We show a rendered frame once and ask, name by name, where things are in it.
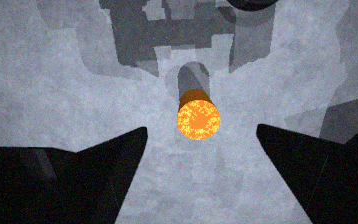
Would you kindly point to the dark grey round pedestal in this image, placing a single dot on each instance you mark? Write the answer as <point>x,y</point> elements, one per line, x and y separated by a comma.
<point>251,5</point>

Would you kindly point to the orange knob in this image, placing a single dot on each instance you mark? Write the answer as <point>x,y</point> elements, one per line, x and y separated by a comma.
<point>197,118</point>

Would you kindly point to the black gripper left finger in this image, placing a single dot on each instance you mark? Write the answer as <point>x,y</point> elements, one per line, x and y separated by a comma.
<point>90,185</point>

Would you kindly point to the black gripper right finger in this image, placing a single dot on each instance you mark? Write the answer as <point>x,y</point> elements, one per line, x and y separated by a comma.
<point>322,174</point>

